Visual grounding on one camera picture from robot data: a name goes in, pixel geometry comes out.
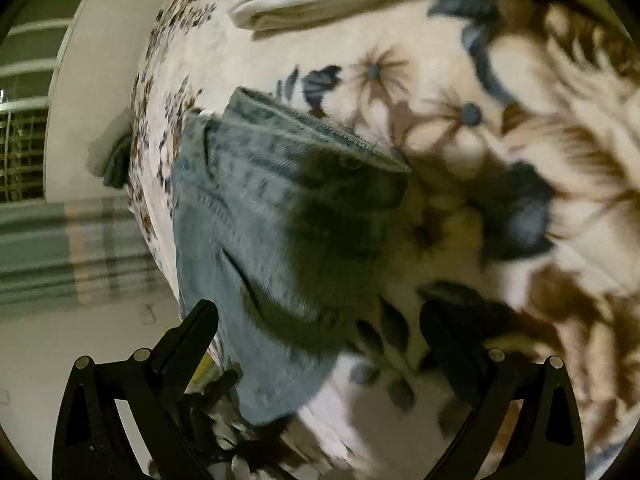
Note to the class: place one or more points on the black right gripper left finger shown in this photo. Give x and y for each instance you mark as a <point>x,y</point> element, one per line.
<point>90,441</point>

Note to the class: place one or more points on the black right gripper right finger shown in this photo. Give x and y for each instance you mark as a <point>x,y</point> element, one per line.
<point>546,442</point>

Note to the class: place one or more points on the blue denim pants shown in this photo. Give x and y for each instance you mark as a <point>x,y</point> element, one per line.
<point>279,219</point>

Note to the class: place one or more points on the striped grey curtain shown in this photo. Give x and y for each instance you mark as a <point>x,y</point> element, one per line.
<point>60,255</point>

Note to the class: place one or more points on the floral bed blanket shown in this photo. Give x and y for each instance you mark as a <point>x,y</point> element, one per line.
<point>519,122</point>

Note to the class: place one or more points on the folded grey green clothes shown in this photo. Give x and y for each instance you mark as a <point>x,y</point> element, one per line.
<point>109,155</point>

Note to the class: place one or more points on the window with white frame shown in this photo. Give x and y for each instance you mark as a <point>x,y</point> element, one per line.
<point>32,52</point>

